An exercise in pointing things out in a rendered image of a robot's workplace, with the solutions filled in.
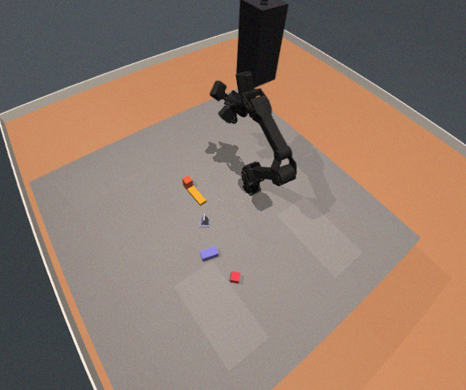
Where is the red block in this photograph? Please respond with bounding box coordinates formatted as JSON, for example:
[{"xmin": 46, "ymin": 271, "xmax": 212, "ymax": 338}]
[{"xmin": 230, "ymin": 271, "xmax": 240, "ymax": 284}]

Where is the blue-purple block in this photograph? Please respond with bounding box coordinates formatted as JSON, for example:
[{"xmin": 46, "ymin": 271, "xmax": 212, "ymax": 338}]
[{"xmin": 200, "ymin": 246, "xmax": 218, "ymax": 261}]

